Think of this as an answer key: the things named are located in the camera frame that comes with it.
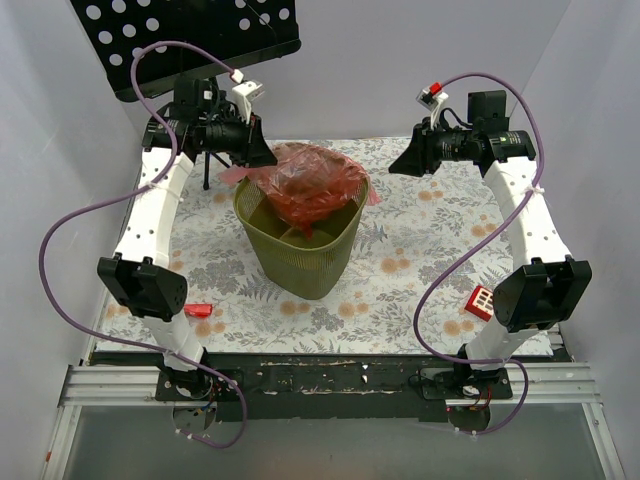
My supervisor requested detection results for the red plastic trash bag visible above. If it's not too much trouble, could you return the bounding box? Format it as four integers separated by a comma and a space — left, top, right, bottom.
219, 142, 380, 237

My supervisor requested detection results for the olive green mesh trash bin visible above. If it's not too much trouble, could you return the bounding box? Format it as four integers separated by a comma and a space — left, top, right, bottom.
234, 179, 371, 300

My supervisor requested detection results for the red trash bag roll remainder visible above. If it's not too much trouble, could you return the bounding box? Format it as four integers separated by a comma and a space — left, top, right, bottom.
184, 303, 214, 319

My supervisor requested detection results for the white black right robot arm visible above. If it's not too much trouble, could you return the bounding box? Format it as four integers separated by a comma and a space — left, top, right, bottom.
388, 86, 592, 398

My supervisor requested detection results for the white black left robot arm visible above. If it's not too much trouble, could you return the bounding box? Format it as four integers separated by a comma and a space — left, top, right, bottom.
97, 72, 275, 400

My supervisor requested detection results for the black perforated music stand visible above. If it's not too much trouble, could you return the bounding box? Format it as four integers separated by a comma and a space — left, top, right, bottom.
69, 0, 303, 191

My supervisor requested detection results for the floral patterned table mat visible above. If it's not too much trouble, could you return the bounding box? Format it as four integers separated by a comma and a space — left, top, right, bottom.
97, 136, 556, 355

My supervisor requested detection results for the red white toy block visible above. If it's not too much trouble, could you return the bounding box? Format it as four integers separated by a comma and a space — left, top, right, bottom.
464, 285, 494, 322

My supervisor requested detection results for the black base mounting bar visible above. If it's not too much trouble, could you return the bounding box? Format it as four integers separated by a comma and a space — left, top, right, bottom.
154, 352, 511, 424

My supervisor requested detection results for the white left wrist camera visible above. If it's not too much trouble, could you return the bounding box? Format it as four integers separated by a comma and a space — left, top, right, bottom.
231, 80, 264, 124

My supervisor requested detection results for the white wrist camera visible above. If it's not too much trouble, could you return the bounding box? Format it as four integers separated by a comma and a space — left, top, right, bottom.
231, 80, 264, 124
416, 82, 449, 129

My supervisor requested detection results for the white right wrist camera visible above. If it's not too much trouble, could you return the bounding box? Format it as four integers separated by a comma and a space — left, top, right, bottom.
416, 82, 449, 129

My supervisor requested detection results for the aluminium frame rail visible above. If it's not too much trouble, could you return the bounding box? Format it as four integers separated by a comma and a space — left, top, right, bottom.
39, 362, 171, 480

